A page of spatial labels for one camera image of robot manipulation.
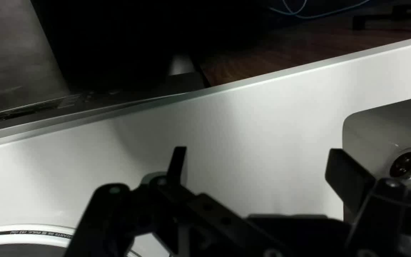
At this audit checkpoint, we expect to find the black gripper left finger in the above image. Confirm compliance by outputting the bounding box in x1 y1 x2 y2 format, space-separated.
64 144 284 257

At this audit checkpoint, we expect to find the round black sink white rim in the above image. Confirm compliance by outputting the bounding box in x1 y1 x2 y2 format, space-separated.
0 222 142 257

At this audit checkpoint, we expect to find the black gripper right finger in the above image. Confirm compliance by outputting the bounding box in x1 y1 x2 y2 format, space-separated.
324 147 411 257

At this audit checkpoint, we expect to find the thin blue cable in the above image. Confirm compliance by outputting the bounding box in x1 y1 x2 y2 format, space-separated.
266 0 373 21

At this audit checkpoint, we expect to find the grey plate with metal button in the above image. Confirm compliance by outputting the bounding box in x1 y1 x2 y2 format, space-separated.
341 92 411 194

